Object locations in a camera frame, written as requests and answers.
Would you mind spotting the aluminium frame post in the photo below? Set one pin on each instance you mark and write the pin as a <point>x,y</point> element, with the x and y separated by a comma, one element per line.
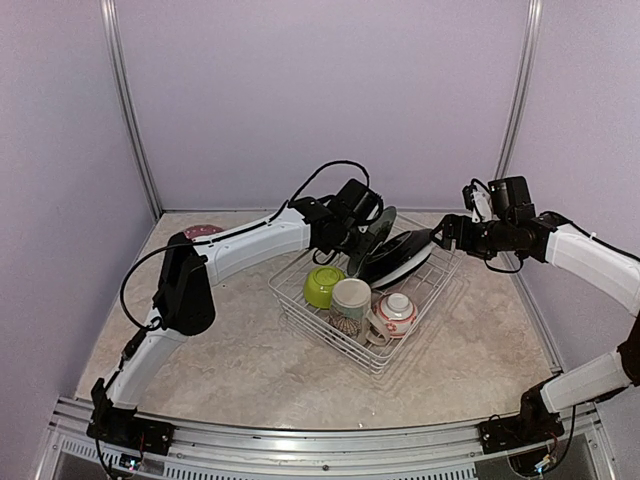
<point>115,48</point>
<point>521,87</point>

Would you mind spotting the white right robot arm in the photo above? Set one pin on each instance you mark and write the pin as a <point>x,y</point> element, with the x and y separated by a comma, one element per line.
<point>553,239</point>

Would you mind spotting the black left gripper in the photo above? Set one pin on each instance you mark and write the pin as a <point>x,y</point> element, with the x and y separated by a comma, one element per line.
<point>369,242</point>

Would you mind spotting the left aluminium frame post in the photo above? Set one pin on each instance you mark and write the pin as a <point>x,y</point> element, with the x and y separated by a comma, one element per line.
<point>115,48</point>

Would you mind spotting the front aluminium rail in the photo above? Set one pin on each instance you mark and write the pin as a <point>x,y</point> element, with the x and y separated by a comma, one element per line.
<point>203,450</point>

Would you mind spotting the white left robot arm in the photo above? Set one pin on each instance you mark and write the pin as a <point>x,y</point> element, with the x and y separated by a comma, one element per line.
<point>183,304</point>

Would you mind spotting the beige small cup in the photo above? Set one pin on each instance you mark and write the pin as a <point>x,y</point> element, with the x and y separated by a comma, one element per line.
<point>376,330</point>

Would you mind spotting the tall patterned mug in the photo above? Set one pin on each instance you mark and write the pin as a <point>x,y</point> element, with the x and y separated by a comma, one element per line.
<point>351,299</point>

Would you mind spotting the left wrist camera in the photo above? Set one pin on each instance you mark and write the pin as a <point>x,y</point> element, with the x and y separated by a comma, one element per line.
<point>356,204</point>

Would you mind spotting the black rimmed plate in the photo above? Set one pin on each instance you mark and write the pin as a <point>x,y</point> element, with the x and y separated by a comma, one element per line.
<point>393,253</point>

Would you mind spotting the light teal flower plate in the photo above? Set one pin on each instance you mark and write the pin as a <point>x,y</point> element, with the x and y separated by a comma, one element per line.
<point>374,236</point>

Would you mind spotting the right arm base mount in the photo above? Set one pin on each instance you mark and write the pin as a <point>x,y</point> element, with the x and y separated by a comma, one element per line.
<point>532,424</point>

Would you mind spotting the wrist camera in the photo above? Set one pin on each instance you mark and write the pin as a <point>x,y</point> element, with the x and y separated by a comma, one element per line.
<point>356,204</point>
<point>477,200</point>

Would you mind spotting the right aluminium frame post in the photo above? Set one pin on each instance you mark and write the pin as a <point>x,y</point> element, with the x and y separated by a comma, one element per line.
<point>521,87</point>

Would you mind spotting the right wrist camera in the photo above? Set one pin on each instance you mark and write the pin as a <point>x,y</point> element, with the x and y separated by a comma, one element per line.
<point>477,200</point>

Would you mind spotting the white red teal plate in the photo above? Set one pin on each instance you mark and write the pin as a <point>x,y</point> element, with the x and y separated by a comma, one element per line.
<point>405,269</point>

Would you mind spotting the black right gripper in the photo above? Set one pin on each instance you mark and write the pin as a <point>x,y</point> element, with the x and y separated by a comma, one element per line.
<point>451,222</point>

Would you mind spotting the pink polka dot plate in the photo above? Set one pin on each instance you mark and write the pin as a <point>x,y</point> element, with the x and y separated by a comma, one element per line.
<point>201,230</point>

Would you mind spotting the white wire dish rack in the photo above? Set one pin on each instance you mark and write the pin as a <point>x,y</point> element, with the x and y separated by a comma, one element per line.
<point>423,287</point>

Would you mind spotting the lime green bowl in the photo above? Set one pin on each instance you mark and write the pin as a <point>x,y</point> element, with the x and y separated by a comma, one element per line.
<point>319,284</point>

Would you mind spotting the red white floral bowl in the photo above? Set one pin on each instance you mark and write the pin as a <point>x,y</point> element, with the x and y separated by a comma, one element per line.
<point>398,312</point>

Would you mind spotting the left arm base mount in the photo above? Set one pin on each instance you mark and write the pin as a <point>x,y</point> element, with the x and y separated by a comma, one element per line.
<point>124,428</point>

